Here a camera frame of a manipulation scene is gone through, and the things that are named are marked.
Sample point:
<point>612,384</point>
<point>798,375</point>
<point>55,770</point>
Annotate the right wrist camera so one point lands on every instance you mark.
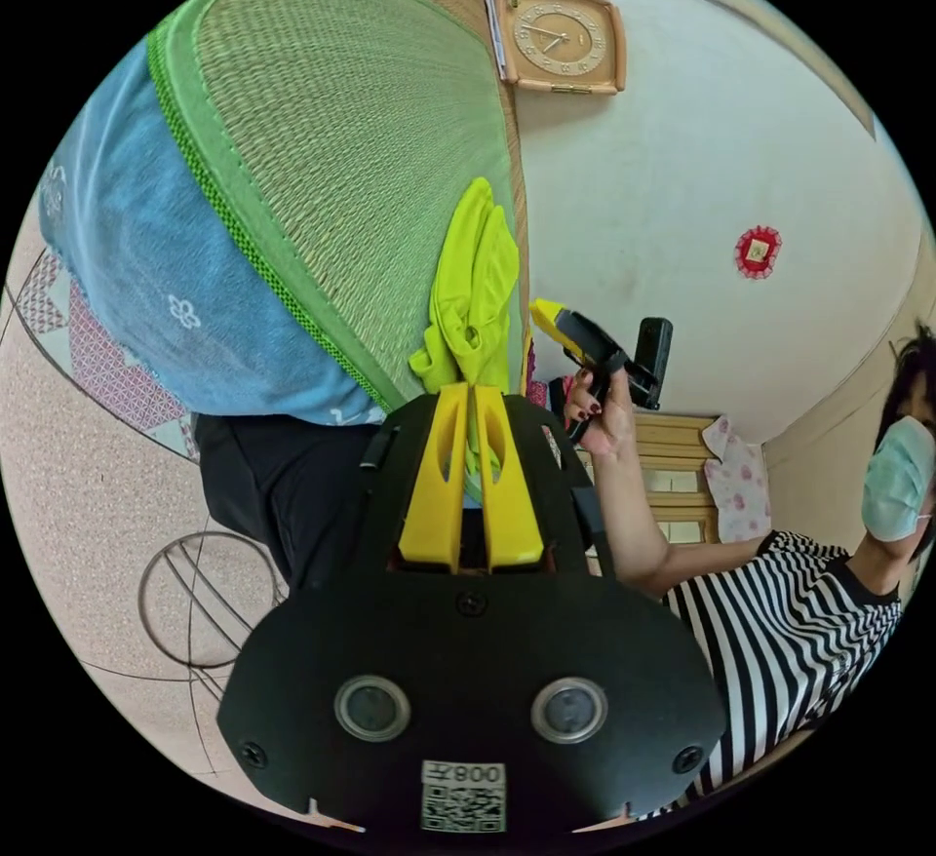
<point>653,359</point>

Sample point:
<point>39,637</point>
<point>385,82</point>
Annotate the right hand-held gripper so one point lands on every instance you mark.
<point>594,351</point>

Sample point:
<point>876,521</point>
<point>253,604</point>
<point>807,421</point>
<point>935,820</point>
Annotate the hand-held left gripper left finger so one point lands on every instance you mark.
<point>435,498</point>

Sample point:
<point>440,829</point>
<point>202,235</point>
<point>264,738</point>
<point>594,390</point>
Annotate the person's body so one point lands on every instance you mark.
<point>790,637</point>

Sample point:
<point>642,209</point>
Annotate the person's right hand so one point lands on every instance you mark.
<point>614,424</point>

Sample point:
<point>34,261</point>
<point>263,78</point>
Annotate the green t-shirt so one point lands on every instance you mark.
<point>474,286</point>

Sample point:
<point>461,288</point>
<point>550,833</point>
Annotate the red wall ornament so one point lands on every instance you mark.
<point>758,253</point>

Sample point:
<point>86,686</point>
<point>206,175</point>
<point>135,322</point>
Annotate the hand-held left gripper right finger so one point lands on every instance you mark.
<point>512,512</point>

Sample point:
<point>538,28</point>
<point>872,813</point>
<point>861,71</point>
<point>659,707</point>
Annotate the person's right forearm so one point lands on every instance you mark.
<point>643,527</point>

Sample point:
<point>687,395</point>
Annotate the bed with woven mat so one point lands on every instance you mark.
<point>344,161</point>

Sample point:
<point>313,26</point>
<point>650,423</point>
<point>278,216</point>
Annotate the square peach wall clock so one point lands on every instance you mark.
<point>559,37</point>

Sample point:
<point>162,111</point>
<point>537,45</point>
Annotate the pink floral cloth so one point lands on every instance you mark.
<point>740,483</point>

